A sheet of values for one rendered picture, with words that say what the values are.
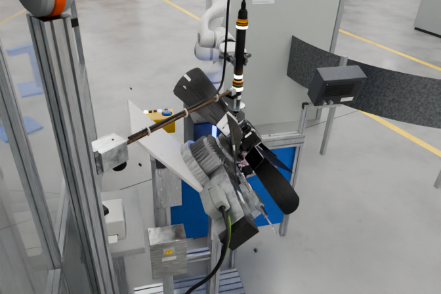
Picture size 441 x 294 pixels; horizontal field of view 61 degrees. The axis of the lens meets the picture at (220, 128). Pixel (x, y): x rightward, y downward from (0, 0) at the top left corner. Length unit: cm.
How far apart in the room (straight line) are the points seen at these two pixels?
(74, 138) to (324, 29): 303
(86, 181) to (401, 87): 258
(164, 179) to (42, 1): 84
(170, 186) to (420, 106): 227
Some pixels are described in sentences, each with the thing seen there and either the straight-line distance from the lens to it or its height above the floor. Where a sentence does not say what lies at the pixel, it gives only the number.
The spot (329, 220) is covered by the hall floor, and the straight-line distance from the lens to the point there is 301.
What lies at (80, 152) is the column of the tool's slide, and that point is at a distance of 107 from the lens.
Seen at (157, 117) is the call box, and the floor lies 107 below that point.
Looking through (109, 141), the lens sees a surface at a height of 141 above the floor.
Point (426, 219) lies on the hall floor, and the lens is 334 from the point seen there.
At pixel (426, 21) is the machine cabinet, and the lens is 796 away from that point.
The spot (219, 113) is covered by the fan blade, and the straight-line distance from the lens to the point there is 152.
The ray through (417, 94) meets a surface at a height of 80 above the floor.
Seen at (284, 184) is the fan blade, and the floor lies 112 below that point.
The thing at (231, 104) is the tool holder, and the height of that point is 132.
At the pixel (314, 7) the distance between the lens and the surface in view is 364.
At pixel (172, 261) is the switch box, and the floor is 72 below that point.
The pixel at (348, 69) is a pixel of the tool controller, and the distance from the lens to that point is 221.
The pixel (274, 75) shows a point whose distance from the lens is 372.
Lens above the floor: 205
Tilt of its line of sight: 32 degrees down
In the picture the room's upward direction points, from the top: 3 degrees clockwise
